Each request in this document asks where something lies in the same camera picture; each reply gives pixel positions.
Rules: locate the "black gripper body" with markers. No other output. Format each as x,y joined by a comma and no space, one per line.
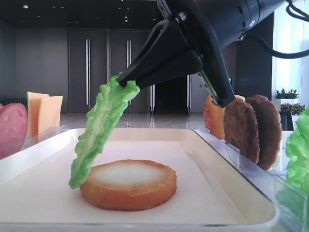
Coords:
229,11

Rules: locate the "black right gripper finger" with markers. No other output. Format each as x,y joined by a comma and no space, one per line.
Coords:
204,27

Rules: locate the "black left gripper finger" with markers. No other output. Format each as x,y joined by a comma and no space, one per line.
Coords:
166,55

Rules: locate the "green lettuce leaf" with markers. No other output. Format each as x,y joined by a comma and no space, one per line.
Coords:
111,101
297,149

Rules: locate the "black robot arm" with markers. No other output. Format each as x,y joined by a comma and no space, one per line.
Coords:
252,12

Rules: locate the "inner brown meat patty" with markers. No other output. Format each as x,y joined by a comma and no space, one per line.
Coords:
241,129

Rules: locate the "brown meat patty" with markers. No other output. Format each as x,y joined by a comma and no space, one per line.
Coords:
241,129
269,130

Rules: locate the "outer brown meat patty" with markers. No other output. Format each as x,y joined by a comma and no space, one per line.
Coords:
269,130

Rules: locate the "inner orange cheese slice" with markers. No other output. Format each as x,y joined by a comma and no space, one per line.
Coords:
49,113

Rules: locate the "orange cheese slice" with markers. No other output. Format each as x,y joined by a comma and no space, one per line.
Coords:
49,113
34,101

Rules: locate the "bread slice on tray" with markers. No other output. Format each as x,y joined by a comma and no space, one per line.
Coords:
129,185

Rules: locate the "outer orange cheese slice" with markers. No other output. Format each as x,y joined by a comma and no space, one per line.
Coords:
34,101

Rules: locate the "outer red tomato slice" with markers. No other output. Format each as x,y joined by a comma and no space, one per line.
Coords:
13,123

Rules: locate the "red tomato slice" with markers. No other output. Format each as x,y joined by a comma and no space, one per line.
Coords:
13,123
1,108

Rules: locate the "inner red tomato slice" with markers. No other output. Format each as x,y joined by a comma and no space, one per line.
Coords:
1,108

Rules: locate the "outer bun slice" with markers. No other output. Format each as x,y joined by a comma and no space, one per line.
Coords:
240,97

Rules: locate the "bun slice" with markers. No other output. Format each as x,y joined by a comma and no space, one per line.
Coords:
214,118
240,97

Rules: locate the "inner bun slice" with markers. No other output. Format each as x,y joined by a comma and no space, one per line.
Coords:
214,118

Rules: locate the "potted flower plants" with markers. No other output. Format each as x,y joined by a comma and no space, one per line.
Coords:
289,101

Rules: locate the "left clear acrylic rack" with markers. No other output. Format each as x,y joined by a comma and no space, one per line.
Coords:
16,146

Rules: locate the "clear acrylic rack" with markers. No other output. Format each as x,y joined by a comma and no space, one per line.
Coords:
16,146
292,202

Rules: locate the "right clear acrylic rack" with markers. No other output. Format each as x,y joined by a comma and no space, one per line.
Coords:
292,202

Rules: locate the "cream rectangular tray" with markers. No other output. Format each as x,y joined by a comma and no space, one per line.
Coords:
211,194

